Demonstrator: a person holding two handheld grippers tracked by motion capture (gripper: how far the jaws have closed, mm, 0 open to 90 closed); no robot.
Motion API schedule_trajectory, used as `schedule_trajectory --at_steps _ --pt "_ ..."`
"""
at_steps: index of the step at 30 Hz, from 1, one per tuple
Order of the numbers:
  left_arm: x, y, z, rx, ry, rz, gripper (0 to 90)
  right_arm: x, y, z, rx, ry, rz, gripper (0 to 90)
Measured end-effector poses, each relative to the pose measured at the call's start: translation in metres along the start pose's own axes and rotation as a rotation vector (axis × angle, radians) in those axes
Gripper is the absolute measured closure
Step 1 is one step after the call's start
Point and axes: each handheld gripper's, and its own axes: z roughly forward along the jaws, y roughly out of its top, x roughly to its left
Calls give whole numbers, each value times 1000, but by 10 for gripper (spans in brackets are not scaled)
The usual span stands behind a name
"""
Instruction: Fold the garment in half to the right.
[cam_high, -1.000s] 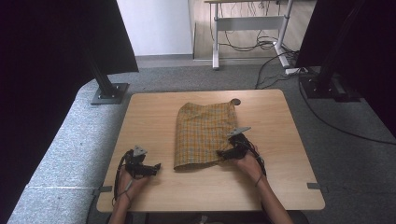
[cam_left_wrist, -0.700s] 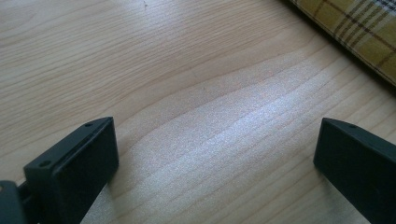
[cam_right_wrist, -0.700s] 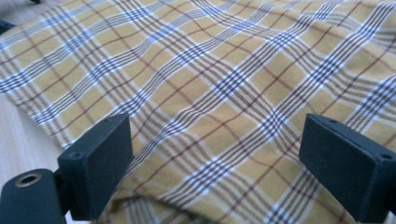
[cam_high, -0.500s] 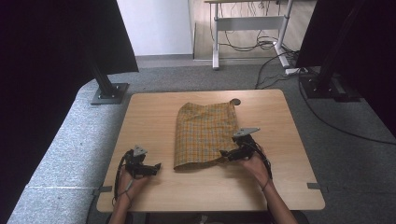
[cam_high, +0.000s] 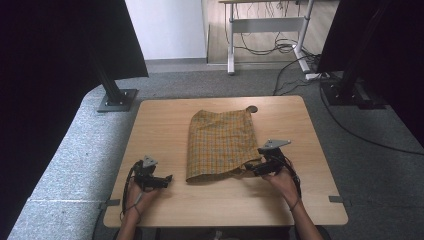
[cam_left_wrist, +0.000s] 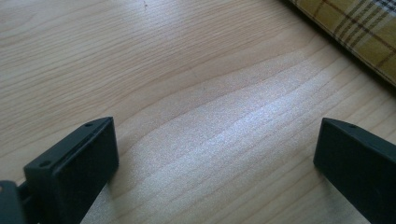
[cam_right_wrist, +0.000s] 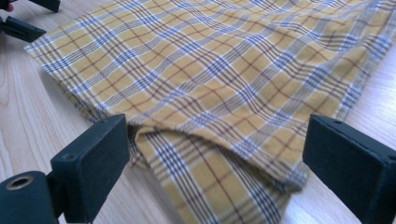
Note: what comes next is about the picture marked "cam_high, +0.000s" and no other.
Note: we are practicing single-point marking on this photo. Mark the grey tape piece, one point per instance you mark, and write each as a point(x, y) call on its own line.
point(336, 199)
point(113, 202)

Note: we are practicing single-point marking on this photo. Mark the person's right hand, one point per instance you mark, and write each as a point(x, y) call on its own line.
point(283, 188)

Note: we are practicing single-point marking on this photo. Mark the black metal stand with base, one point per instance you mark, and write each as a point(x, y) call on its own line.
point(350, 90)
point(116, 100)

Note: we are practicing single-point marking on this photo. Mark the person's left hand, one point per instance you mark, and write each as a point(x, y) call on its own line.
point(141, 200)

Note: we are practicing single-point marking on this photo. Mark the yellow plaid short-sleeved shirt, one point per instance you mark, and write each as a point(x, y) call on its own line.
point(220, 146)

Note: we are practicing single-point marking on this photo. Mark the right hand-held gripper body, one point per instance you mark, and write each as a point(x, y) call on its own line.
point(273, 160)

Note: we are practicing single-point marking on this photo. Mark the black curtain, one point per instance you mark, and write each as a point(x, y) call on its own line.
point(50, 83)
point(393, 50)

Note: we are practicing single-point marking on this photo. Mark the white desk frame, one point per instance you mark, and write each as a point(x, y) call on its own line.
point(266, 25)

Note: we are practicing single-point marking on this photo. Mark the white power strip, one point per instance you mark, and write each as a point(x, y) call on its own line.
point(315, 76)

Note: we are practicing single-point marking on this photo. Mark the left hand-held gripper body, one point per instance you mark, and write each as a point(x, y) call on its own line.
point(145, 176)

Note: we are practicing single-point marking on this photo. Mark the dark round table grommet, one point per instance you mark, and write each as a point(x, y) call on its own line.
point(254, 109)

